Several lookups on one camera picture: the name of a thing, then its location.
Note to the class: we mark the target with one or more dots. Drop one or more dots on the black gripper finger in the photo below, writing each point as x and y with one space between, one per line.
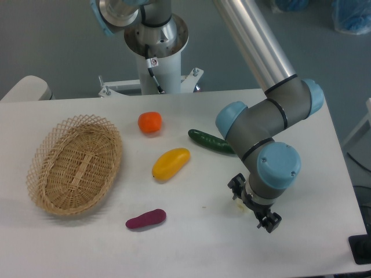
268 220
237 185

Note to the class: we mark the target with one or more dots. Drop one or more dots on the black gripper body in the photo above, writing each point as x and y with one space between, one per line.
254 202

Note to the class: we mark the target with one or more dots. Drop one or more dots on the dark green cucumber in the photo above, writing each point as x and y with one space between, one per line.
210 142

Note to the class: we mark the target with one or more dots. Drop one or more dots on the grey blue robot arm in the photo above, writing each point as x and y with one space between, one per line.
250 131

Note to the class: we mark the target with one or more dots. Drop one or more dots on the green bok choy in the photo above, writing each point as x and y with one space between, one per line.
242 207

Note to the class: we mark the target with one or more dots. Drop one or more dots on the yellow mango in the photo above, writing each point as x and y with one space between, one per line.
170 163

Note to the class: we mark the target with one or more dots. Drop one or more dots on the purple sweet potato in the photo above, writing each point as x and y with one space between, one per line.
149 218

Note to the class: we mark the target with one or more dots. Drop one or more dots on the black box at edge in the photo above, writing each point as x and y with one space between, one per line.
360 248

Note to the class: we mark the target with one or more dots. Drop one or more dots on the orange tangerine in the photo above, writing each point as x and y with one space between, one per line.
150 122

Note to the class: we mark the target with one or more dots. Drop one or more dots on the woven wicker basket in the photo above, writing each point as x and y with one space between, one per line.
75 165

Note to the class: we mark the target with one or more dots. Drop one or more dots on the blue plastic bag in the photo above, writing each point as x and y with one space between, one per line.
351 17

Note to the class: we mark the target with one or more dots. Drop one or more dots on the white chair back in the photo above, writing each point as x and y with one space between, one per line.
30 88

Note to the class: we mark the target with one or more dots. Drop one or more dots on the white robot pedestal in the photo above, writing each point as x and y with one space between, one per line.
157 52

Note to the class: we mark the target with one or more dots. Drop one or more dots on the white furniture frame right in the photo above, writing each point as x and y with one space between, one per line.
360 129

